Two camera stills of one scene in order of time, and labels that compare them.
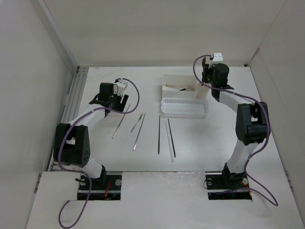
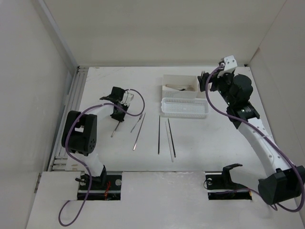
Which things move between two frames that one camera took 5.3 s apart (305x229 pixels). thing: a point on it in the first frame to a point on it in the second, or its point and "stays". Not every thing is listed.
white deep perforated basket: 179,86 stays
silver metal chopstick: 139,131 stays
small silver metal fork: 141,116 stays
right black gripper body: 208,75 to 222,84
